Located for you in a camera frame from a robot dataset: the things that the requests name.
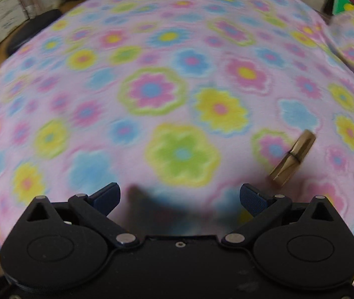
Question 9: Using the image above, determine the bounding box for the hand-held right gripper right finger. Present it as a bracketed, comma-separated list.
[221, 183, 337, 246]

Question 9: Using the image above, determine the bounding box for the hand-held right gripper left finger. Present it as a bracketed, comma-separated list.
[26, 182, 140, 248]

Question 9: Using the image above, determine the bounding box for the pink flowered blanket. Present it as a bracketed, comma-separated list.
[0, 0, 354, 296]

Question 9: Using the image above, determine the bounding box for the dark round stool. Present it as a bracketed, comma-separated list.
[6, 9, 63, 57]

